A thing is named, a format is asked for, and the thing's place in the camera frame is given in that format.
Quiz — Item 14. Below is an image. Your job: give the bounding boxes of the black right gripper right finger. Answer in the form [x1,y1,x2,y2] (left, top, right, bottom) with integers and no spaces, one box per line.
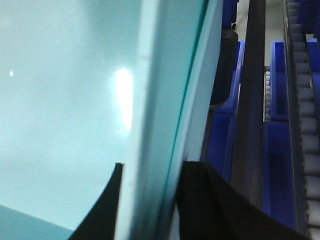
[176,161,306,240]

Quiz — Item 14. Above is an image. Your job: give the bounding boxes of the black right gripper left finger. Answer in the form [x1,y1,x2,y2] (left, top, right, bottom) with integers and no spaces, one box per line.
[69,163,124,240]

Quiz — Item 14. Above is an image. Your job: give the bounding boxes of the light teal plastic bin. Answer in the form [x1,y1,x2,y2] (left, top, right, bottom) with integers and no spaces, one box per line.
[0,0,223,240]

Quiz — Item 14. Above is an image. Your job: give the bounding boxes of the white roller track right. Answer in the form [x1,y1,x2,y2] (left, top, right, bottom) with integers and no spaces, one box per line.
[282,0,320,240]

